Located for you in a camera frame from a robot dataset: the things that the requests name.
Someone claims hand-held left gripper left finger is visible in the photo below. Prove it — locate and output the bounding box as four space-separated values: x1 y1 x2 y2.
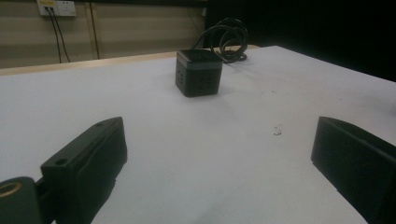
40 116 129 224

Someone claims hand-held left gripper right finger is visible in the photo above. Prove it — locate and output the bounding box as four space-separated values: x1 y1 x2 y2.
310 116 396 224

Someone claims black cube power strip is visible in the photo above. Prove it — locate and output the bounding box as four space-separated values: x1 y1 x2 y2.
175 49 224 98

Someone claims black wall cable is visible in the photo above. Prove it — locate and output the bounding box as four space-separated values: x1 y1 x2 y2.
45 7 63 64
49 7 72 63

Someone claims white wall socket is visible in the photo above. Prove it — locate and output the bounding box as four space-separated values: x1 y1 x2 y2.
36 0 78 18

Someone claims black coiled power cable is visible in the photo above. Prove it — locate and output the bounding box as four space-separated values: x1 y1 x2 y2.
190 17 249 64

